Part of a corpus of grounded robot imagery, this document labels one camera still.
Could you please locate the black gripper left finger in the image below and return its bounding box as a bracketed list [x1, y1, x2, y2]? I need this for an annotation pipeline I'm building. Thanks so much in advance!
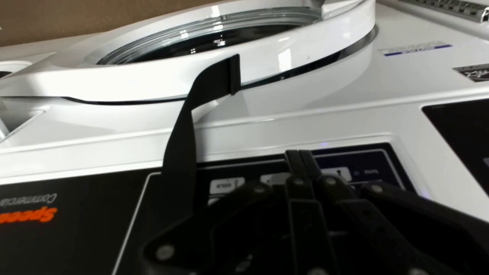
[139, 150, 310, 275]

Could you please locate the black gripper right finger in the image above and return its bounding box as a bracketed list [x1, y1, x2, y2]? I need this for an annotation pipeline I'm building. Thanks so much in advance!
[301, 150, 489, 275]

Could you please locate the white washer number eight sticker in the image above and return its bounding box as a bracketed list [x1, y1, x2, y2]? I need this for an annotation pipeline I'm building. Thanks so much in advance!
[0, 0, 489, 275]

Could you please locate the black strap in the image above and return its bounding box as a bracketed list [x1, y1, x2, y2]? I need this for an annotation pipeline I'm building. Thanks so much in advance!
[158, 54, 241, 216]

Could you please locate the white ring washer door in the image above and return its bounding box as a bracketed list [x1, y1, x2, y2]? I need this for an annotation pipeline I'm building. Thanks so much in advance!
[0, 0, 378, 106]

